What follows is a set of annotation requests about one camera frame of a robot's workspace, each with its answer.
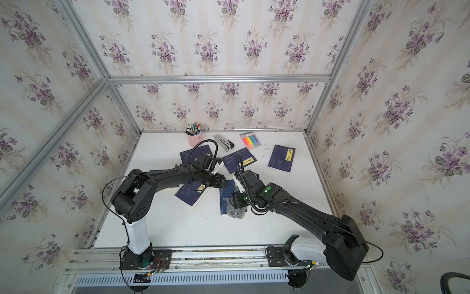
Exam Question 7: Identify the grey black stapler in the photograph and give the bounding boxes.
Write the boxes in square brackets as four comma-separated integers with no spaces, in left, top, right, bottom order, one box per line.
[214,134,235,152]

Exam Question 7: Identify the pens in cup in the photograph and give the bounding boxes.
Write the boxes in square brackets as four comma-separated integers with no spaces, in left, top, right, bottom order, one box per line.
[184,124,201,136]

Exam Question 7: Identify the grey patterned cloth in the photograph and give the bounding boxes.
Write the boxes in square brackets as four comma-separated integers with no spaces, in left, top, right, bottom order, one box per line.
[226,201,247,219]

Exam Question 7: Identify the blue book yellow label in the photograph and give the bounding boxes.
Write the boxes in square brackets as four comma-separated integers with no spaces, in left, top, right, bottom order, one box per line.
[268,145,296,172]

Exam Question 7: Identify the blue book under left arm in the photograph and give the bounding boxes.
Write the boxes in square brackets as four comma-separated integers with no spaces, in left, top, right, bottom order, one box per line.
[175,181,210,208]

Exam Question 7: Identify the colourful highlighter pack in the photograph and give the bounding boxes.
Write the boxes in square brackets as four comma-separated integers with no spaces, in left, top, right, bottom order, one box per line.
[240,132,261,149]

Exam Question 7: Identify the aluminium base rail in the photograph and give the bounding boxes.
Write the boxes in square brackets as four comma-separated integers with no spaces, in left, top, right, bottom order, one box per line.
[62,244,368,287]

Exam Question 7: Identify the pink pen cup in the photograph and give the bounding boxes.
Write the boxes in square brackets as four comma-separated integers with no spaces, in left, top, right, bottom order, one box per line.
[187,132,203,148]

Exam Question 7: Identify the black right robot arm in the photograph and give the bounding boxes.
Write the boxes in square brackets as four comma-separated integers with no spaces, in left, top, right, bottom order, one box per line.
[230,170,369,281]

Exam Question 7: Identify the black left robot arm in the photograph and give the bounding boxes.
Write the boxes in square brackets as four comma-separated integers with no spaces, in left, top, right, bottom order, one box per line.
[111,153,226,257]

